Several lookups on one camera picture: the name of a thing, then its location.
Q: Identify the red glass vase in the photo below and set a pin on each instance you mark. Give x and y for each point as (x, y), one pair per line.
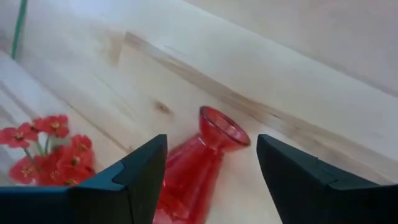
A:
(192, 174)

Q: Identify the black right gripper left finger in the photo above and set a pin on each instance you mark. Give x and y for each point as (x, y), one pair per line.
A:
(93, 202)

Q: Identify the large red flower bunch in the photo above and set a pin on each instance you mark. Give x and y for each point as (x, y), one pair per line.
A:
(76, 158)

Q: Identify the white tulip with green stem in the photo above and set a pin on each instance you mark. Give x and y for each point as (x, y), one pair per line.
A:
(19, 29)

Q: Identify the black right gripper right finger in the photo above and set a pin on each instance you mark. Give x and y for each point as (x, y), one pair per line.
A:
(326, 199)

